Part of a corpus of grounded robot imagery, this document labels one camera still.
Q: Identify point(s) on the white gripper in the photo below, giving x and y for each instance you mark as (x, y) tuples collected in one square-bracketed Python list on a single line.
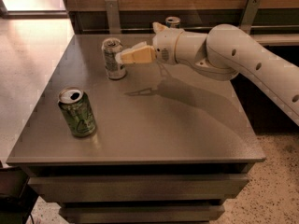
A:
[(164, 46)]

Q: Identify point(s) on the white 7up can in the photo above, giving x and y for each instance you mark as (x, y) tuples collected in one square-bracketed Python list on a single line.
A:
[(110, 47)]

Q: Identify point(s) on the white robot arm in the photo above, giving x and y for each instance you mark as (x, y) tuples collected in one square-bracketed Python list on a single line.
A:
[(222, 54)]

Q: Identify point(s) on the blue silver energy drink can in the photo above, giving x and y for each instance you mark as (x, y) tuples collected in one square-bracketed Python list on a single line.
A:
[(172, 22)]

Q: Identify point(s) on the green soda can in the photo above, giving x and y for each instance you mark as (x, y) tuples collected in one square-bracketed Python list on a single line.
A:
[(77, 111)]

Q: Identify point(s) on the grey drawer cabinet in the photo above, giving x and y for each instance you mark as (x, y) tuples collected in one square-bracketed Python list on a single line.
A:
[(158, 120)]

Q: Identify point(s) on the upper grey drawer front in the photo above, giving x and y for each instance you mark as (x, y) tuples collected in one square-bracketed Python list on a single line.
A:
[(137, 188)]

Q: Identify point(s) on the grey drawer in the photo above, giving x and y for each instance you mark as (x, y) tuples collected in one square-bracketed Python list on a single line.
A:
[(141, 214), (137, 188)]

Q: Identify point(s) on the lower grey drawer front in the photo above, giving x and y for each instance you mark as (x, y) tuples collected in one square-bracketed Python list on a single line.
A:
[(141, 214)]

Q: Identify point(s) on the dark object lower left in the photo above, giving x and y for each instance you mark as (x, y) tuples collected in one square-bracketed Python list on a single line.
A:
[(17, 199)]

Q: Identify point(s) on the left metal wall bracket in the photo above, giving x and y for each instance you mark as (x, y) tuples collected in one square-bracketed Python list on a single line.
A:
[(113, 16)]

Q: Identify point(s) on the metal wall bracket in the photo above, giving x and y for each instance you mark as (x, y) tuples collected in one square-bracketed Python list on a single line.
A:
[(248, 15), (113, 16)]

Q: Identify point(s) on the right metal wall bracket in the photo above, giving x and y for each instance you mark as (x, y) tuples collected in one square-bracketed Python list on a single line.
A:
[(248, 15)]

